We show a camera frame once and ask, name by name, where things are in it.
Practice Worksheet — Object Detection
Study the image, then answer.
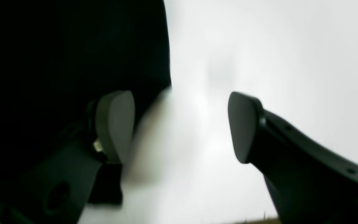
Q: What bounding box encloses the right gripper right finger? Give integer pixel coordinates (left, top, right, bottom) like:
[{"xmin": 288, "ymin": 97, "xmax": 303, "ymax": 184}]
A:
[{"xmin": 228, "ymin": 91, "xmax": 358, "ymax": 224}]

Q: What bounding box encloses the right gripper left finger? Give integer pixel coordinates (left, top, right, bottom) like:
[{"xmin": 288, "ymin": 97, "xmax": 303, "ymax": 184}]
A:
[{"xmin": 0, "ymin": 90, "xmax": 135, "ymax": 224}]

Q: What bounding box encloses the black printed t-shirt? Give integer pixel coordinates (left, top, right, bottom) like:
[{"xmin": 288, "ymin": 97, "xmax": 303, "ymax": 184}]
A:
[{"xmin": 0, "ymin": 0, "xmax": 172, "ymax": 224}]

